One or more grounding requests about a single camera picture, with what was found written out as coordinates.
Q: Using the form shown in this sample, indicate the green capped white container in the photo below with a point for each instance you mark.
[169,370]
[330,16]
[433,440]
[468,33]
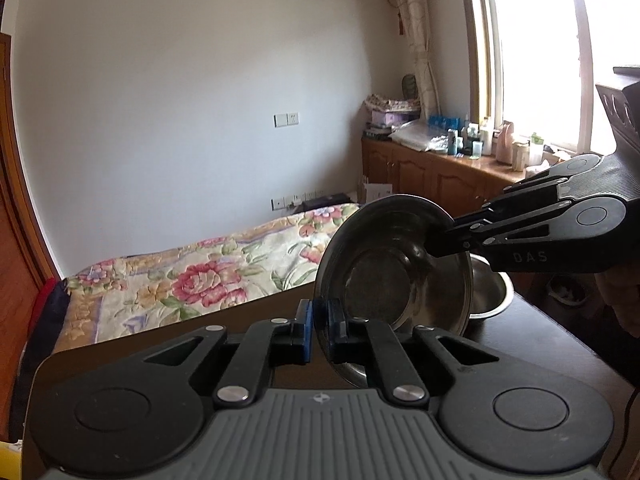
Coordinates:
[536,150]

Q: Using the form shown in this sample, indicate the red tassel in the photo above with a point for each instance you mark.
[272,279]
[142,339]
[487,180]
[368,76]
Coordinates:
[399,25]

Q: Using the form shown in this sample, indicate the white wall switch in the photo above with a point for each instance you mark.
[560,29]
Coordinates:
[286,120]

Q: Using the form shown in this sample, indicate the black box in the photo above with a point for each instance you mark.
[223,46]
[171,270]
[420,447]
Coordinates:
[325,201]

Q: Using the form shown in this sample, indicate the window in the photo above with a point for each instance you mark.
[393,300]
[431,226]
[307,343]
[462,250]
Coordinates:
[540,60]

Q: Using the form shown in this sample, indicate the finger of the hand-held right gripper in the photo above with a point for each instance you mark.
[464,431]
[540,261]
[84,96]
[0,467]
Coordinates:
[530,180]
[480,235]

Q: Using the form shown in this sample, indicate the pile of patterned cloth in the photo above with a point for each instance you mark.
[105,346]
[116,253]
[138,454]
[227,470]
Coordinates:
[390,102]

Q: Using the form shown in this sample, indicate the glass jar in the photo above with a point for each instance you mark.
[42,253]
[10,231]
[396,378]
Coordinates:
[521,155]

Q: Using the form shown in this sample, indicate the white cardboard box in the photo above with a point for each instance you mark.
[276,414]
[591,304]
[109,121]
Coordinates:
[375,190]

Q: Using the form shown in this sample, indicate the group of small bottles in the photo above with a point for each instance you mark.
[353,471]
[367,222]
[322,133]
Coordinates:
[470,140]

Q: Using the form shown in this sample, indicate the floral blanket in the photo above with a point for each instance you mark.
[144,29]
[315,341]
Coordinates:
[200,280]

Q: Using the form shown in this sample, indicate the pale pink jug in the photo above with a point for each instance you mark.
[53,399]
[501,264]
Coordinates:
[505,145]

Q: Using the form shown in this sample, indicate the red cloth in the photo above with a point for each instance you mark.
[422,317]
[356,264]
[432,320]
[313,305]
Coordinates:
[46,292]

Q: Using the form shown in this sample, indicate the dark blue cloth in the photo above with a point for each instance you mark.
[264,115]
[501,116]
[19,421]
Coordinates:
[35,350]

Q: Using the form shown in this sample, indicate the stainless steel bowl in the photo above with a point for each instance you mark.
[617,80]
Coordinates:
[487,295]
[370,270]

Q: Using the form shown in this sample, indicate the yellow plush toy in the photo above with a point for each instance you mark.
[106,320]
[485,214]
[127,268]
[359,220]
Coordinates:
[9,460]

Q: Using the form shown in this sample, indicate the row of blue packs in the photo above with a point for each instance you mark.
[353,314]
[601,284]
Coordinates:
[445,124]

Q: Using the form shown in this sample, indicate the wooden cabinet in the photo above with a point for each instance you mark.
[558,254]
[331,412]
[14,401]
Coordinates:
[410,175]

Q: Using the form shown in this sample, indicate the patterned beige curtain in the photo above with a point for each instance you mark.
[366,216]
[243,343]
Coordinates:
[417,35]

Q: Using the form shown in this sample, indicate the white wall socket strip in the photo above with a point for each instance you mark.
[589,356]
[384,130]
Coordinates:
[295,200]

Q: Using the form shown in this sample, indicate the stack of books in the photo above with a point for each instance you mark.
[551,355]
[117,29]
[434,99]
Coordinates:
[377,132]

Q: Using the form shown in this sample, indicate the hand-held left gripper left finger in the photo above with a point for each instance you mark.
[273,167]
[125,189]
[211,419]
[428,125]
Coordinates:
[309,331]

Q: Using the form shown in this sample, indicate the purple box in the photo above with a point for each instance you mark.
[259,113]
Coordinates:
[390,119]

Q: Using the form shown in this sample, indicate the clear plastic bags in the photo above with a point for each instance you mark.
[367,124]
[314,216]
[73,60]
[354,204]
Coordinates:
[417,137]

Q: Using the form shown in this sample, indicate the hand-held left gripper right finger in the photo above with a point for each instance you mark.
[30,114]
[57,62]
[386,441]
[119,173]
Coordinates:
[331,331]

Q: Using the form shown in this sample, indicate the wooden wardrobe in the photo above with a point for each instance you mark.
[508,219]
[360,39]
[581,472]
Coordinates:
[20,240]

